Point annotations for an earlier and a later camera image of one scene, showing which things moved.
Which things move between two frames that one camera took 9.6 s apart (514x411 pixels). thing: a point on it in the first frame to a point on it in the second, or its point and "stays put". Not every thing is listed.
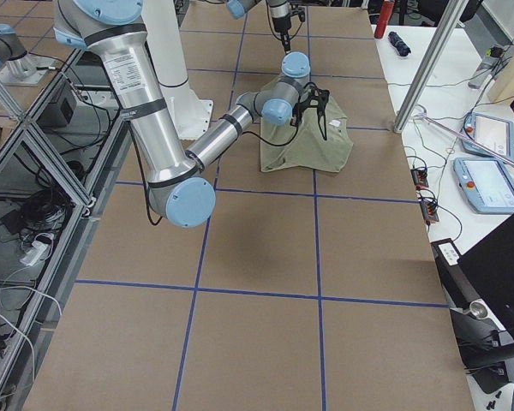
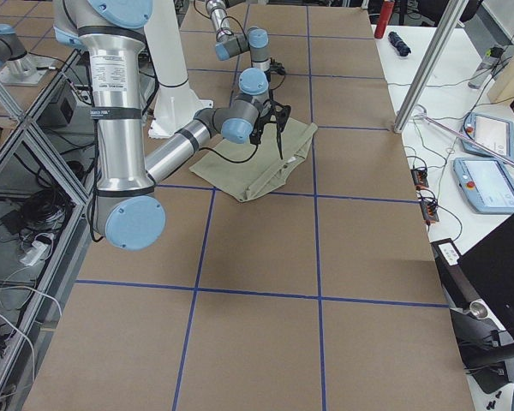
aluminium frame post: (427, 71) stays put
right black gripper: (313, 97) to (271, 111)
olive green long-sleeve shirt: (308, 151) to (249, 171)
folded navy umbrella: (401, 46) stays put
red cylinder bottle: (384, 19) stays put
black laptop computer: (496, 270) stays put
